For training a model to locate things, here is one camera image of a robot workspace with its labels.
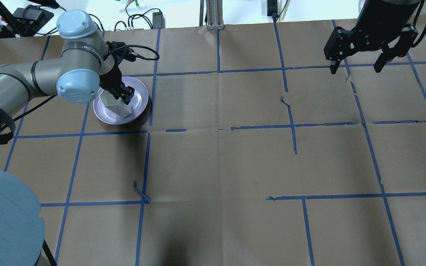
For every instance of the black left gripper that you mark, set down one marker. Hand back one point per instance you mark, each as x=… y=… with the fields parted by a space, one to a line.
x=111 y=79

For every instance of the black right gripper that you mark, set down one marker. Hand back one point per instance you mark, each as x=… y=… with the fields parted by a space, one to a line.
x=375 y=37

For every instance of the white faceted cup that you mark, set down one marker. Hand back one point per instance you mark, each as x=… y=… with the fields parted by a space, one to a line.
x=116 y=106

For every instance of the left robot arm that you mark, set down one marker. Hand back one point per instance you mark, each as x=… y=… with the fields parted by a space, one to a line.
x=87 y=64

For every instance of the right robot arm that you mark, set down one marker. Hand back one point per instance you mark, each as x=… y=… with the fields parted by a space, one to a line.
x=381 y=25

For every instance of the lavender round plate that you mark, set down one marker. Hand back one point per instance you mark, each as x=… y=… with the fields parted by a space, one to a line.
x=138 y=103

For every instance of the grey power adapter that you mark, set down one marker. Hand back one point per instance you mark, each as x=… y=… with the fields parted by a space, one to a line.
x=158 y=20

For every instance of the aluminium frame post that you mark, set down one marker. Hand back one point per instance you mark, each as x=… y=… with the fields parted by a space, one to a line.
x=211 y=14

